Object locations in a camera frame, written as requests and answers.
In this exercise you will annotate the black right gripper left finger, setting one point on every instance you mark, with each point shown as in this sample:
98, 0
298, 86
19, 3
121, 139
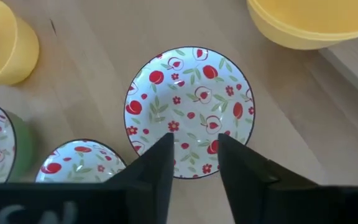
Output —
141, 193

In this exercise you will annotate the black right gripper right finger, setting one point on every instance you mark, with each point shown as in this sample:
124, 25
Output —
259, 199

